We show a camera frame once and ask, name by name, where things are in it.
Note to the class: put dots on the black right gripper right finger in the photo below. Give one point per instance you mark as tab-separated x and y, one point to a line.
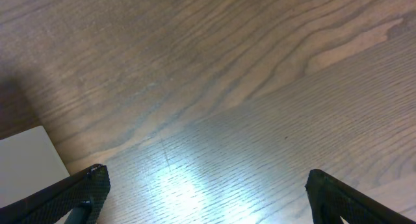
333	201

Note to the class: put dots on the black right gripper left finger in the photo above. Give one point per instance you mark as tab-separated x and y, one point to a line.
79	197

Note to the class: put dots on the white cardboard box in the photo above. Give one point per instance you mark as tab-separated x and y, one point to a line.
29	163

